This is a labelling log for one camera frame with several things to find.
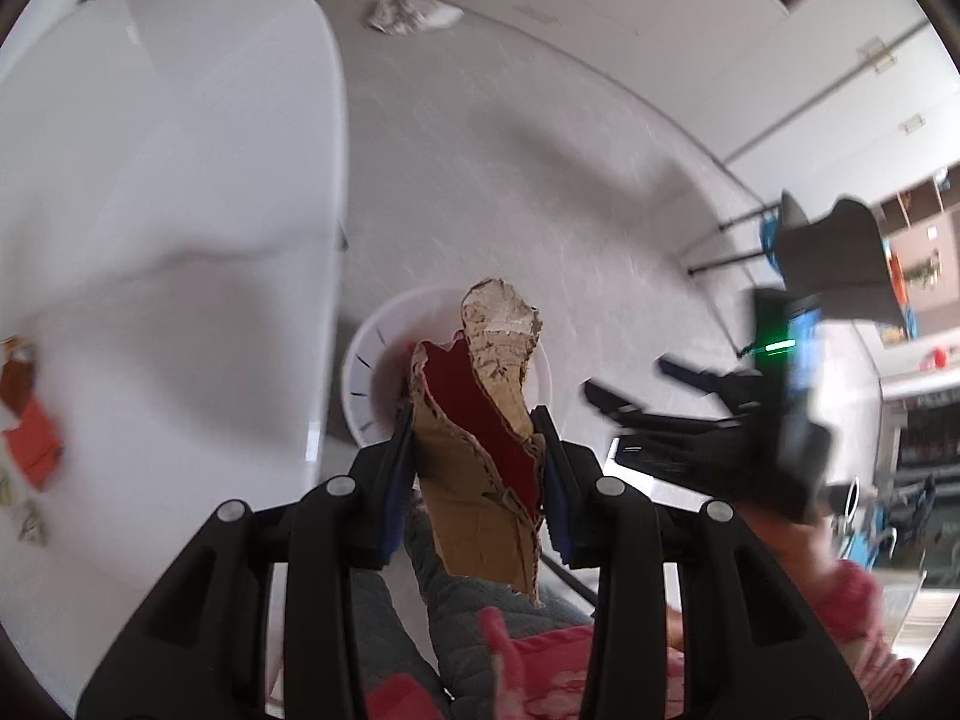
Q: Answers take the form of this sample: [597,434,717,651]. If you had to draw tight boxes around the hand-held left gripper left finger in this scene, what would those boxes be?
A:
[75,399,418,720]

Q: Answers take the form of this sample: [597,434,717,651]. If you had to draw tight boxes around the grey chair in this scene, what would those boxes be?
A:
[686,190,907,327]

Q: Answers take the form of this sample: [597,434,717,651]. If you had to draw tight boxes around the orange-red paper piece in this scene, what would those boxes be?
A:
[2,397,65,494]

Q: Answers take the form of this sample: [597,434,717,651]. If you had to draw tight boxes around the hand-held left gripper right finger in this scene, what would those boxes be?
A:
[529,405,871,720]

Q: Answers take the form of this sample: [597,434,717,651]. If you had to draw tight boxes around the white plastic bag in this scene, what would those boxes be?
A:
[365,0,464,37]

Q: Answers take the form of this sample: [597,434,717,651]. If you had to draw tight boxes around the crumpled pastel paper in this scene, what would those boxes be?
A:
[0,469,52,547]

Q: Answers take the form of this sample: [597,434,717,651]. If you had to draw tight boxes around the grey quilted trousers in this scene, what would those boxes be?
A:
[346,510,593,720]

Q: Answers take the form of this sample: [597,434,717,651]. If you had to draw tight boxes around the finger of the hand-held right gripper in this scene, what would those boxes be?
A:
[658,357,758,402]
[583,380,743,440]

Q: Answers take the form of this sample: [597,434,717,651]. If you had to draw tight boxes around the white waste bin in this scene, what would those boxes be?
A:
[342,286,554,449]

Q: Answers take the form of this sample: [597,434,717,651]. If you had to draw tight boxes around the torn red cardboard piece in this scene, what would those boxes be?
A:
[408,277,547,610]

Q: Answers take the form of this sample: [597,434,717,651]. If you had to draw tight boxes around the brown wrapper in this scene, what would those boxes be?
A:
[0,336,40,418]

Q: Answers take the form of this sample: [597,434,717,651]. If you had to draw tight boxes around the pink patterned garment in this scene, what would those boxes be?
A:
[364,606,687,720]

